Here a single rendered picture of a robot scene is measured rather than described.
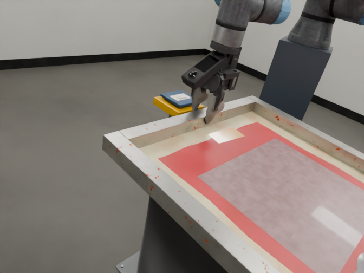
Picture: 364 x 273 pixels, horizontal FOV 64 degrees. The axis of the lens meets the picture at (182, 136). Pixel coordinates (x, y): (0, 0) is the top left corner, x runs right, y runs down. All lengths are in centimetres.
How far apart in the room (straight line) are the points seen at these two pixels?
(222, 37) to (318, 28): 51
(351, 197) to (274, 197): 21
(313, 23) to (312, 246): 79
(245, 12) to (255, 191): 39
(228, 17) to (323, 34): 54
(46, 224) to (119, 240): 42
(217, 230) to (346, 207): 35
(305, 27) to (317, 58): 12
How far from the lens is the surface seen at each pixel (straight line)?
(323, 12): 117
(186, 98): 102
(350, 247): 66
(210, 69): 72
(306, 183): 76
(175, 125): 72
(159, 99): 102
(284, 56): 116
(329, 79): 466
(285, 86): 118
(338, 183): 82
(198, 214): 50
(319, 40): 117
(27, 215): 192
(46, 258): 171
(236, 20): 72
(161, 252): 75
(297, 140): 94
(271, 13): 78
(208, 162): 68
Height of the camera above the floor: 136
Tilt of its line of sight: 30 degrees down
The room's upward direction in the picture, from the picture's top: 12 degrees clockwise
